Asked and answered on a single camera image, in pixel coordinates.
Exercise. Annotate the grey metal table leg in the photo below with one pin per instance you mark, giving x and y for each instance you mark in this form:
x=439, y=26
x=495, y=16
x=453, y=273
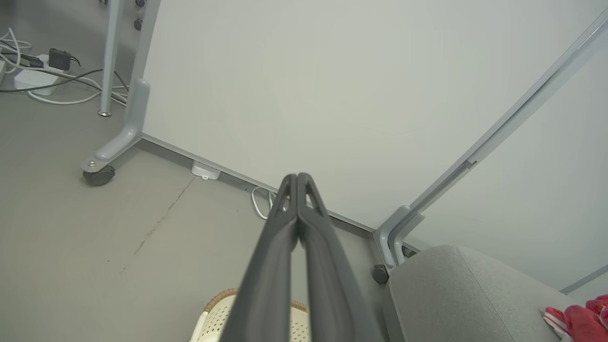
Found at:
x=110, y=57

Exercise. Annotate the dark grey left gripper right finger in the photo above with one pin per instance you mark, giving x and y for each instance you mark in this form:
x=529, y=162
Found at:
x=332, y=294

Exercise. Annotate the black power adapter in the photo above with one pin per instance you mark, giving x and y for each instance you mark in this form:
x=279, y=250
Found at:
x=59, y=59

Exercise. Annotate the cream woven laundry basket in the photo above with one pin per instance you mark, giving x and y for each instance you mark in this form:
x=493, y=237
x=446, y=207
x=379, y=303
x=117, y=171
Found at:
x=213, y=323

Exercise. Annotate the white partition panel grey frame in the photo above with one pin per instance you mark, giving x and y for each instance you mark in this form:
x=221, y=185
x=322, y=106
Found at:
x=546, y=190

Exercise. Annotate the red garment with white cuff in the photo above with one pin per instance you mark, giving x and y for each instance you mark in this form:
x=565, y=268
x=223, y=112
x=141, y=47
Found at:
x=584, y=323

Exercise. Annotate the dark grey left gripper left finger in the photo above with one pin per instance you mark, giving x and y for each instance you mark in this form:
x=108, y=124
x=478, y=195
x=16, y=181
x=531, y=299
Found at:
x=266, y=294

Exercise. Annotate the wide white partition panel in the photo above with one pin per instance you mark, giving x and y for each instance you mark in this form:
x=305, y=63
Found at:
x=308, y=95

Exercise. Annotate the black caster wheel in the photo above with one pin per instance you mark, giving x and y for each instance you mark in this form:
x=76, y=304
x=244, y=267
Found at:
x=380, y=274
x=137, y=23
x=98, y=176
x=408, y=251

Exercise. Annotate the grey fabric sofa seat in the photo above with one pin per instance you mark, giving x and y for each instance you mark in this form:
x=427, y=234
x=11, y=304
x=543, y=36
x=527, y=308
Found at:
x=456, y=294

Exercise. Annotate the small white plastic box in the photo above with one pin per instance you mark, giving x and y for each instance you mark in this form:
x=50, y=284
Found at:
x=205, y=170

